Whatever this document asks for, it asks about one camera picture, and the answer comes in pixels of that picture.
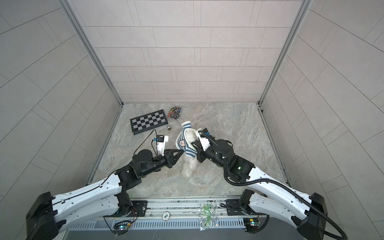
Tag green circuit board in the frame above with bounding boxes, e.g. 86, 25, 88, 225
243, 218, 260, 234
113, 220, 133, 236

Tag left green circuit board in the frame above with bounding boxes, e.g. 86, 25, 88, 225
113, 220, 133, 236

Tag right green circuit board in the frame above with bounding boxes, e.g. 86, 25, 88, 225
243, 218, 260, 234

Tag bag of colourful small pieces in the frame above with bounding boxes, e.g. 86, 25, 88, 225
168, 106, 182, 120

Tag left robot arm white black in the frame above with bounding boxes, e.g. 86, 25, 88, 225
26, 149, 184, 240

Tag black white chessboard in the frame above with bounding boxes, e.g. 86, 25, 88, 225
130, 110, 168, 135

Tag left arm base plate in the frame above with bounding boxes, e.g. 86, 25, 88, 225
107, 201, 148, 218

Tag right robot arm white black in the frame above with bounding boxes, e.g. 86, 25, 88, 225
192, 138, 328, 240

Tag black corrugated cable hose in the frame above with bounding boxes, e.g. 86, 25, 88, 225
199, 128, 349, 240

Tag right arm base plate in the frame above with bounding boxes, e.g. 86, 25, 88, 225
220, 199, 264, 216

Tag aluminium front rail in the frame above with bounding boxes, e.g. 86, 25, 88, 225
58, 195, 311, 222

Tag white teddy bear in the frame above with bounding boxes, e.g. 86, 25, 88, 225
181, 128, 202, 180

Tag blue white striped shirt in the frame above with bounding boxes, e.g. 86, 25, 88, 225
175, 121, 199, 159

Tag clear bag green parts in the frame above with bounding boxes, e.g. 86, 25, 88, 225
198, 203, 219, 231

